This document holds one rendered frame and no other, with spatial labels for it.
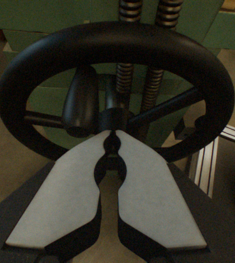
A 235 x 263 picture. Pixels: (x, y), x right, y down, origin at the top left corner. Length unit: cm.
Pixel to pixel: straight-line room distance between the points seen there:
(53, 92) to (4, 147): 86
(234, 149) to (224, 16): 89
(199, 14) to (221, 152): 94
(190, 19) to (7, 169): 114
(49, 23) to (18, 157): 96
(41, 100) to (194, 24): 38
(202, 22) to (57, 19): 22
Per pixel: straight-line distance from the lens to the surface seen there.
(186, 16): 24
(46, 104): 50
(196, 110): 59
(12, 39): 39
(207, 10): 24
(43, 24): 36
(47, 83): 44
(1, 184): 118
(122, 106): 25
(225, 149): 114
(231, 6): 38
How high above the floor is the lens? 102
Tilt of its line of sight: 59 degrees down
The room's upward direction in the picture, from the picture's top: 10 degrees clockwise
